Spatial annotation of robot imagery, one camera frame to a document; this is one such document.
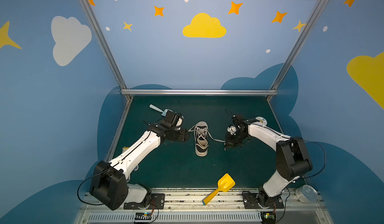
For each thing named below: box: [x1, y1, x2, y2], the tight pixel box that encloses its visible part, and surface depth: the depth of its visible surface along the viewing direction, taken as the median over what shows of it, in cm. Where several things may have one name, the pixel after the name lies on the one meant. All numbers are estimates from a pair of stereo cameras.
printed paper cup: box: [255, 116, 268, 126], surface depth 100 cm
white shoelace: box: [188, 125, 226, 147], surface depth 95 cm
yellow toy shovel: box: [202, 173, 236, 206], surface depth 81 cm
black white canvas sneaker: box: [194, 121, 209, 157], surface depth 93 cm
